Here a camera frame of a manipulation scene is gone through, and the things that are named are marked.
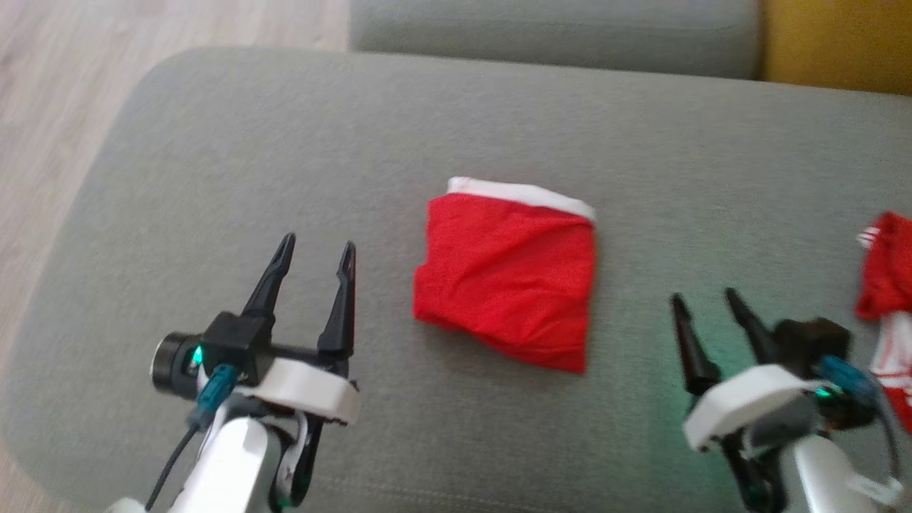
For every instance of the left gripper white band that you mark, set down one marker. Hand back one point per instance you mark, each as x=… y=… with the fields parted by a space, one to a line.
x=306 y=388

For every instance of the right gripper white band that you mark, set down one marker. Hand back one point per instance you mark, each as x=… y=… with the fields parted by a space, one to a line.
x=748 y=399

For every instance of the red shorts white stripes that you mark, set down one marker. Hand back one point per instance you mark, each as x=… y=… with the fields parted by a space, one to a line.
x=890 y=285

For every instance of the red shorts with white waistband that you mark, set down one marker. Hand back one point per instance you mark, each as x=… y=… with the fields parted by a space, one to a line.
x=513 y=285

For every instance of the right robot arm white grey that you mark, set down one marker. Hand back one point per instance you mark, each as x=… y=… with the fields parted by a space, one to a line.
x=826 y=477

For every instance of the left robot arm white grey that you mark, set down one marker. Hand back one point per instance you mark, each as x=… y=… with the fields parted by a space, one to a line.
x=228 y=470

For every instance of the yellow sofa cushion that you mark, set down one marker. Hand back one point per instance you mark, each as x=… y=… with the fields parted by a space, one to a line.
x=841 y=43

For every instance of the grey sofa back cushion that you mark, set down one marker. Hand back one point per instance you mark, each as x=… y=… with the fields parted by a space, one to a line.
x=556 y=32

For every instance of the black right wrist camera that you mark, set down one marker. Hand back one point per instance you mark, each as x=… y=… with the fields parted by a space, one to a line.
x=812 y=342

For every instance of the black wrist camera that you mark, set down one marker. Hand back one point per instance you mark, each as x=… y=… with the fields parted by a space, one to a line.
x=228 y=342
x=812 y=342

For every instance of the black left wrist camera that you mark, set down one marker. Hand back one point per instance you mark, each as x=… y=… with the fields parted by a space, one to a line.
x=228 y=342

